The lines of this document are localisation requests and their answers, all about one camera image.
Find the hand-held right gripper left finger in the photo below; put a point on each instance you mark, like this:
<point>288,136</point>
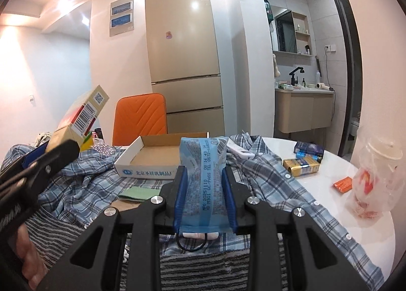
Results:
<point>178,197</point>

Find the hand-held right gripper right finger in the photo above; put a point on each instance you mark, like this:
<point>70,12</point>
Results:
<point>230,203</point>

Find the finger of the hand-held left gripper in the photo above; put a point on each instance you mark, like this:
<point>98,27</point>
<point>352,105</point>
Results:
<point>63,149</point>
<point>30,180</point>

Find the blue plastic packet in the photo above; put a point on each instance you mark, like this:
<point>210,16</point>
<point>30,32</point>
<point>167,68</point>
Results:
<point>203,176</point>

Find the gold and red carton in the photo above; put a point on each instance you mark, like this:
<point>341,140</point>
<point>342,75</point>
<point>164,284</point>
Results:
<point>84,110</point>

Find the white cardboard box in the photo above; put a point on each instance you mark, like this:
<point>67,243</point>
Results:
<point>158,155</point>

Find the grey striped cloth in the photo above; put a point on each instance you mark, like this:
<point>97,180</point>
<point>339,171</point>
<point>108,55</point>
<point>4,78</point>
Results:
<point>196,272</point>

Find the person's left hand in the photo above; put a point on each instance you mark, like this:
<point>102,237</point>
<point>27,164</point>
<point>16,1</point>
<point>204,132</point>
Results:
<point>31,256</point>

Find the yellow bin with green rim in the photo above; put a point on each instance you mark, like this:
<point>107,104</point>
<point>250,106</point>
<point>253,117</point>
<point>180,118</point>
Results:
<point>87,141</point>

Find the rhinestone sticker sheet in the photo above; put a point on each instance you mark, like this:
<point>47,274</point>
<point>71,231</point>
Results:
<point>102,148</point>

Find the blue plaid shirt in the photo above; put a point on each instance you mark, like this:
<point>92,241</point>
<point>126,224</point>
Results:
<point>269,183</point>

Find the black elastic loop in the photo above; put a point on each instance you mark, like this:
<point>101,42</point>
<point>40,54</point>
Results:
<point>190,249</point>

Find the white long box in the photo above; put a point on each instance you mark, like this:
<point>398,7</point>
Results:
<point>240,151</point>

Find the yellow small box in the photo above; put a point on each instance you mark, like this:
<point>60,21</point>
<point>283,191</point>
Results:
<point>301,166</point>

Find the orange padded chair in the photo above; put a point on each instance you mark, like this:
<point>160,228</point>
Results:
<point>139,116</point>

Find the purple blue box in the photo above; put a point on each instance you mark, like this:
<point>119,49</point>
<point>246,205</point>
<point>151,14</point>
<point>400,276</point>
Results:
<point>309,147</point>

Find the small orange packet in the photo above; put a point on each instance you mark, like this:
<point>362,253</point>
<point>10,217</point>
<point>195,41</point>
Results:
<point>343,184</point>

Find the beige vanity cabinet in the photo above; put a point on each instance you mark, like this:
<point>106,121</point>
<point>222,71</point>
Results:
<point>301,110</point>

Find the clear plastic bag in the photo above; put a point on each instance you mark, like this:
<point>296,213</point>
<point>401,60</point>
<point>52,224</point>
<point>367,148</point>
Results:
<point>369,183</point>

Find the beige refrigerator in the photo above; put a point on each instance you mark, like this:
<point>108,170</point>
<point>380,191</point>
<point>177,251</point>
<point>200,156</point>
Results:
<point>180,56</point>

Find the black faucet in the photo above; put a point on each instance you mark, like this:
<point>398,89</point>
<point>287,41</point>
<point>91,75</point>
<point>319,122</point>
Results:
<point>295,76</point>

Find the beige hanging plush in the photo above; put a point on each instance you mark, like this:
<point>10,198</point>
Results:
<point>276,65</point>

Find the white hair dryer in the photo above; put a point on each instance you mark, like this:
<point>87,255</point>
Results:
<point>323,86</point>

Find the white spray bottle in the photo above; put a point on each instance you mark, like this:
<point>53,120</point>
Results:
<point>317,76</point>

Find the pink fridge sticker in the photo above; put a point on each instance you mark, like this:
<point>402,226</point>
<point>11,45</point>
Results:
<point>168,35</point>

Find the mirror cabinet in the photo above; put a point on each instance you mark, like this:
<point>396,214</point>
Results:
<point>287,30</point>

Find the white wall switch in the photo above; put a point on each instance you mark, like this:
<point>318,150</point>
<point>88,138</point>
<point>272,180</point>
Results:
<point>32,98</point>

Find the grey wall picture panel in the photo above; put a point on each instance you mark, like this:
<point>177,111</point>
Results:
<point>121,16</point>

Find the black door frame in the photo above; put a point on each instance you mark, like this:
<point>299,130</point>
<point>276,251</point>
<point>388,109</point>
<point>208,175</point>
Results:
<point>355,72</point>

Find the white wall socket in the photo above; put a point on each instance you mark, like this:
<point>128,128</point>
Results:
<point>330,48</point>

